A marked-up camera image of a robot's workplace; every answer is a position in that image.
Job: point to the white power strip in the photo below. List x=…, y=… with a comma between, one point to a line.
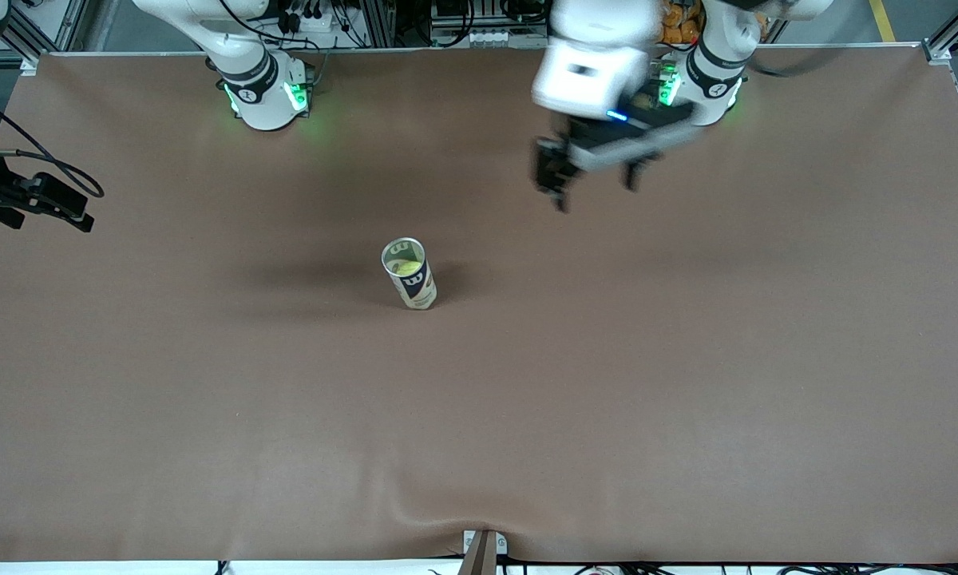
x=307, y=20

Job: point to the aluminium frame corner profile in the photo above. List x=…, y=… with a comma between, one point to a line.
x=954, y=28
x=32, y=40

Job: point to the yellow Roland Garros tennis ball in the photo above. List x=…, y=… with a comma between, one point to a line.
x=405, y=267

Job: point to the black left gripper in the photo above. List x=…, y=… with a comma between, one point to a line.
x=556, y=162

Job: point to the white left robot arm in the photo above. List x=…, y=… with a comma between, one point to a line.
x=599, y=64

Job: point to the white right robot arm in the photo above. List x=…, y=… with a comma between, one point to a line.
x=247, y=80

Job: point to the orange bundled object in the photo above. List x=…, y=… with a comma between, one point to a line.
x=682, y=24

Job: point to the metal equipment rack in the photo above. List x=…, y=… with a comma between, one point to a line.
x=487, y=20

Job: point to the metal table edge bracket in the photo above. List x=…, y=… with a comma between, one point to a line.
x=483, y=555

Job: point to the clear tennis ball can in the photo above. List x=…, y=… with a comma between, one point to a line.
x=419, y=291

